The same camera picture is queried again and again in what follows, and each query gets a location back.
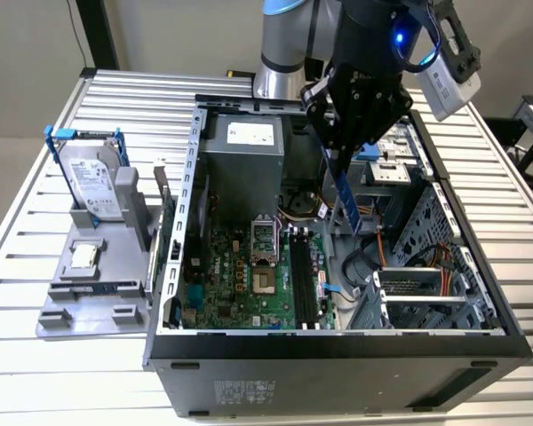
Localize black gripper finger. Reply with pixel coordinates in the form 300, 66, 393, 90
341, 82, 414, 177
299, 66, 354, 177

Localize RAM stick with black chips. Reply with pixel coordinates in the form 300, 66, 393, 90
70, 283, 120, 296
322, 146, 364, 235

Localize blue plastic drive latch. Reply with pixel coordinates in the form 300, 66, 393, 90
357, 141, 381, 162

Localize grey metal drive cage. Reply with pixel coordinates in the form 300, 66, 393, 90
319, 115, 427, 232

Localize grey round plastic holder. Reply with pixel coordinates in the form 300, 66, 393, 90
290, 190, 319, 214

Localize grey power supply unit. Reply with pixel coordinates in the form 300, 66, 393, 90
199, 113, 288, 225

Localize metal socket cover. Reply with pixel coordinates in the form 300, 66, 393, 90
250, 216, 280, 264

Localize CPU socket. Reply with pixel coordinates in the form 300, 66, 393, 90
251, 264, 280, 297

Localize silver disk bay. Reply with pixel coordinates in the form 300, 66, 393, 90
350, 265, 489, 332

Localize green motherboard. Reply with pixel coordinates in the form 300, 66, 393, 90
179, 221, 338, 332

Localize hard disk in blue carrier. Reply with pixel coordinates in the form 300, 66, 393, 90
43, 125, 132, 223

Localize grey parts rack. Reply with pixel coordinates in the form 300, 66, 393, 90
35, 166, 159, 341

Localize black PC case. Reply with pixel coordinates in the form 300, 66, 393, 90
141, 92, 533, 421

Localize silver CPU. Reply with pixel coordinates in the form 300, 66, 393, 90
69, 242, 101, 270

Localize black camera cable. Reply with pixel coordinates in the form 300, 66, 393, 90
393, 0, 445, 75

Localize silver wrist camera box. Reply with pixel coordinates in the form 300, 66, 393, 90
415, 55, 481, 122

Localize black camera bracket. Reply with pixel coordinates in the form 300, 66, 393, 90
437, 0, 481, 85

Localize yellow white wire bundle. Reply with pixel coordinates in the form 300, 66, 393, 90
277, 208, 321, 223

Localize orange yellow power wires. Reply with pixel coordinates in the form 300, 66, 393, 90
354, 197, 388, 270

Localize black data cable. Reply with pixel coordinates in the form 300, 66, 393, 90
340, 246, 381, 305

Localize orange yellow drive wires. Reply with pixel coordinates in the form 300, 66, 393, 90
433, 241, 459, 299

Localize graphics card with metal bracket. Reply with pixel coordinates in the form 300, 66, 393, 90
145, 155, 179, 307

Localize black upright post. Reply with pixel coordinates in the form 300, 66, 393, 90
73, 0, 122, 72

